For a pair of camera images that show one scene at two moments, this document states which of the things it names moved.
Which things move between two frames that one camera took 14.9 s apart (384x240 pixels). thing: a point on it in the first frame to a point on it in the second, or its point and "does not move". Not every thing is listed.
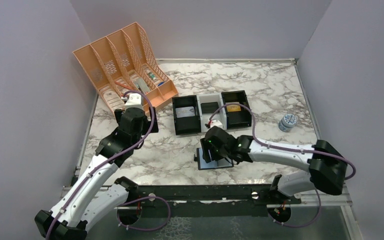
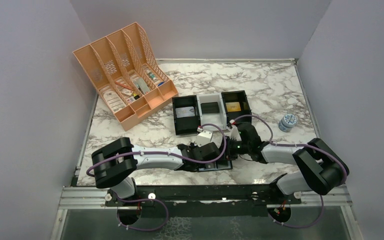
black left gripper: (147, 126) to (193, 146)
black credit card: (209, 107) does not move
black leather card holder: (202, 164) does not move
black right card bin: (239, 119) does not move
